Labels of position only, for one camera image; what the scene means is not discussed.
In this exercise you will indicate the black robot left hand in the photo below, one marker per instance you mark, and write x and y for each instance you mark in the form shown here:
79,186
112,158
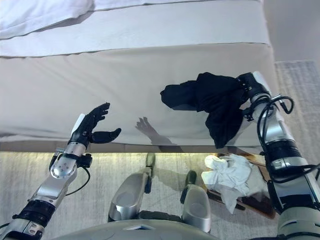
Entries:
82,130

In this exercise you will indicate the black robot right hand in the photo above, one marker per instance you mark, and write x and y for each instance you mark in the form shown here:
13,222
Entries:
257,85

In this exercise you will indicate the black garment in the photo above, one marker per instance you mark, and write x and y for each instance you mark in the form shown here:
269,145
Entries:
212,100

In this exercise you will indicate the white garment with blue band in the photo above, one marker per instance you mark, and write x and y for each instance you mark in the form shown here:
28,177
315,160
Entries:
225,172

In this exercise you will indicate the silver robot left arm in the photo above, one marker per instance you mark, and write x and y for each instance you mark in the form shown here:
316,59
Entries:
60,170

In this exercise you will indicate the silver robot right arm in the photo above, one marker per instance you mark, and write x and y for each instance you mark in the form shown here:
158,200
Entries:
282,150

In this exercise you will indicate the beige bed throw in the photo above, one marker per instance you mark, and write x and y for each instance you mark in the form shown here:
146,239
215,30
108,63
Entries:
75,82

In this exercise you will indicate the beige upholstered bed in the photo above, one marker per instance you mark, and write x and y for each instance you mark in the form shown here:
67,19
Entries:
30,147

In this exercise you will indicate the brown wicker basket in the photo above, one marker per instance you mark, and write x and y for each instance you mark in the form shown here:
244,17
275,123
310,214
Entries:
257,202

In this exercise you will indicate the grey striped rug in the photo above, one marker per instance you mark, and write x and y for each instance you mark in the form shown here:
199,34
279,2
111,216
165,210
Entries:
25,180

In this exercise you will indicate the silver robot left leg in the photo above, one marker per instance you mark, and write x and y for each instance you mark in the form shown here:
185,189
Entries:
127,197

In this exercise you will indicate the white duvet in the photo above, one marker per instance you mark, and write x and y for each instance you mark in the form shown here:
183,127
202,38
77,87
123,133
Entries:
37,15

